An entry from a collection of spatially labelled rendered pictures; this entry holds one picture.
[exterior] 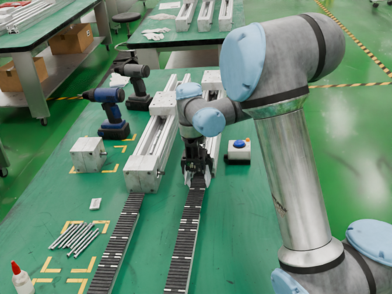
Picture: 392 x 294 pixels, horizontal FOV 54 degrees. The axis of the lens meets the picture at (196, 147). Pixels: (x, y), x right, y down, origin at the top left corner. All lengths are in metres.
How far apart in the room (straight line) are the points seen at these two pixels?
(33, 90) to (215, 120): 2.84
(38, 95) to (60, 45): 1.57
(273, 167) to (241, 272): 0.43
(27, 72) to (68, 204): 2.40
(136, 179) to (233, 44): 0.75
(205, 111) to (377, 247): 0.50
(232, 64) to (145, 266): 0.63
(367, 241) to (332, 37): 0.37
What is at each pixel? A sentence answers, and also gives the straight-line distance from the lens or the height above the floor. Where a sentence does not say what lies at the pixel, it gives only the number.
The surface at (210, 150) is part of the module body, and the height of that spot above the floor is 0.86.
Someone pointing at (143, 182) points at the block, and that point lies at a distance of 1.27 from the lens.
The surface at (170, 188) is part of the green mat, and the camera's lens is 1.30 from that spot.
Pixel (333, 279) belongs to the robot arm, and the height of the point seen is 1.02.
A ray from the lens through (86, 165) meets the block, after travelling 1.45.
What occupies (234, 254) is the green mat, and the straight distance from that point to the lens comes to 1.06.
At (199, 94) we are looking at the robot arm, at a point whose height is 1.14.
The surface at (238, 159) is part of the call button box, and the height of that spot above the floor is 0.80.
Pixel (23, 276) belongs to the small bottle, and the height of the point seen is 0.85.
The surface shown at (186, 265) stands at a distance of 1.00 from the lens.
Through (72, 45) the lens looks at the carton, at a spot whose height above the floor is 0.33.
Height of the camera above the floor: 1.56
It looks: 31 degrees down
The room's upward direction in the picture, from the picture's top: 5 degrees counter-clockwise
